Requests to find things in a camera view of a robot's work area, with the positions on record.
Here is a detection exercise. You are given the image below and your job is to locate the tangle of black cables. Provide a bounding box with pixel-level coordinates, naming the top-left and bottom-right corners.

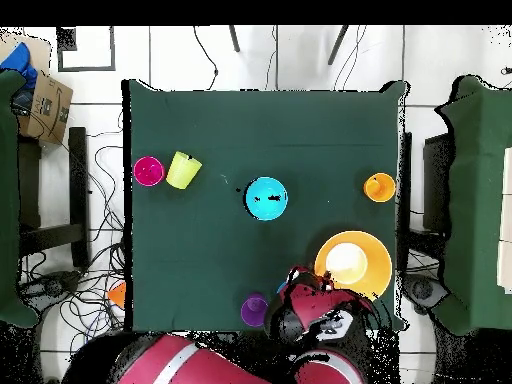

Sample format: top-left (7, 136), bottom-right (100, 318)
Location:
top-left (59, 131), bottom-right (133, 345)

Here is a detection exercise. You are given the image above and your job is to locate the black stand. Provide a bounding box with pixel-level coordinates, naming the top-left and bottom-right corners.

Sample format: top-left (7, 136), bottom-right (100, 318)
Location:
top-left (17, 126), bottom-right (91, 269)

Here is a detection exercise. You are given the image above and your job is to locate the white box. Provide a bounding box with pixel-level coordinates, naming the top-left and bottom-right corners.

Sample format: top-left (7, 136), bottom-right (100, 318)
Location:
top-left (495, 145), bottom-right (512, 295)

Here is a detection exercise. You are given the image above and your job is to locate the pink cup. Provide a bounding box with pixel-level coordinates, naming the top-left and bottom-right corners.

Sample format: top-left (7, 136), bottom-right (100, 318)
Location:
top-left (132, 156), bottom-right (166, 188)

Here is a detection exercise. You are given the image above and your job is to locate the grey floor device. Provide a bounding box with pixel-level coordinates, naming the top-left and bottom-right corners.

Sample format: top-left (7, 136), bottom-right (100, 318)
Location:
top-left (405, 275), bottom-right (449, 313)
top-left (19, 271), bottom-right (81, 309)

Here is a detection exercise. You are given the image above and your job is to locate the orange bowl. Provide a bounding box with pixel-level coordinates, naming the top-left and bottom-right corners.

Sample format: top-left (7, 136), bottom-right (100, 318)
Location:
top-left (106, 279), bottom-right (127, 310)

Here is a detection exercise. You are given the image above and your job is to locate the orange cup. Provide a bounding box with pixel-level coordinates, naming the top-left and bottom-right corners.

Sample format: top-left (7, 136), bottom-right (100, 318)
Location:
top-left (362, 172), bottom-right (397, 204)

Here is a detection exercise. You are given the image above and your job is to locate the dark green tablecloth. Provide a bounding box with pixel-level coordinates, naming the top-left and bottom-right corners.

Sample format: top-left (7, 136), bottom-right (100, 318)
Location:
top-left (121, 78), bottom-right (411, 333)

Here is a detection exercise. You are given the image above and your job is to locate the thin black cable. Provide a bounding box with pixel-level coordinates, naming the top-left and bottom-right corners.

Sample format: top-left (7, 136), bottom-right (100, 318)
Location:
top-left (192, 25), bottom-right (220, 91)

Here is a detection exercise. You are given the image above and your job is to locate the black chair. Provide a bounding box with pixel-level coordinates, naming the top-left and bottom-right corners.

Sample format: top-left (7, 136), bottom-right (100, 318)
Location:
top-left (422, 133), bottom-right (455, 233)

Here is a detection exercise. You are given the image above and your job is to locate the cyan bowl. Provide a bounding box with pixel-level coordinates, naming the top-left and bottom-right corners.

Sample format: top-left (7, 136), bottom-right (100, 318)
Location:
top-left (243, 176), bottom-right (289, 222)

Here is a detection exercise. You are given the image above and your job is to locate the yellow-green cup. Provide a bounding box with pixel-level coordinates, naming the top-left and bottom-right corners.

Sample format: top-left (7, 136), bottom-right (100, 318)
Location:
top-left (165, 150), bottom-right (203, 190)

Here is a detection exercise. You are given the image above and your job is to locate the blue cloth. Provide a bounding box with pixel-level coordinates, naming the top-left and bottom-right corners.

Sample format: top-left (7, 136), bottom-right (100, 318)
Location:
top-left (0, 41), bottom-right (39, 91)

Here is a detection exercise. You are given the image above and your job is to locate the large yellow bowl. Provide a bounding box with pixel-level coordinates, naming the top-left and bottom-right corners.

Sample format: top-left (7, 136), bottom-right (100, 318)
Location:
top-left (314, 230), bottom-right (394, 302)

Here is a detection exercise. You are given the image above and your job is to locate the green cloth covered table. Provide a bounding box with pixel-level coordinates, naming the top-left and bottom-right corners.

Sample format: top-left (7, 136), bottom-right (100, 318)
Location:
top-left (433, 74), bottom-right (512, 337)
top-left (0, 69), bottom-right (41, 329)

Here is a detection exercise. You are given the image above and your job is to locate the purple cup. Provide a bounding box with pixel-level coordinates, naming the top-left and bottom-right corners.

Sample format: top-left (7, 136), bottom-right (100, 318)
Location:
top-left (240, 292), bottom-right (270, 328)

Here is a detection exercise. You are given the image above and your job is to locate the printed cardboard box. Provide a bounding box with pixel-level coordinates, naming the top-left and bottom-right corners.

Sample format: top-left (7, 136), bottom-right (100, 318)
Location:
top-left (17, 71), bottom-right (74, 146)

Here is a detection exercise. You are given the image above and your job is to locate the black floor frame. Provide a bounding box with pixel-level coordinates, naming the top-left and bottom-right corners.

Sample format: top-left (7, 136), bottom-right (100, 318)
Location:
top-left (56, 25), bottom-right (117, 73)

